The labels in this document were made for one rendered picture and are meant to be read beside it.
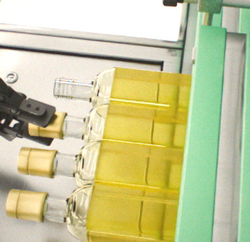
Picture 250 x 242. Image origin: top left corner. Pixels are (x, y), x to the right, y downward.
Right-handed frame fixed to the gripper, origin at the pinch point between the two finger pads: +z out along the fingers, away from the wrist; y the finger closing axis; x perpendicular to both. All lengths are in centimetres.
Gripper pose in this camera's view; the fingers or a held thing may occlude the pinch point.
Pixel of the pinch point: (38, 122)
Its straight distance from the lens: 84.4
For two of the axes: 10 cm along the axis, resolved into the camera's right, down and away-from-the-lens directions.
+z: 9.3, 3.1, -2.2
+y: 0.0, -5.6, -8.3
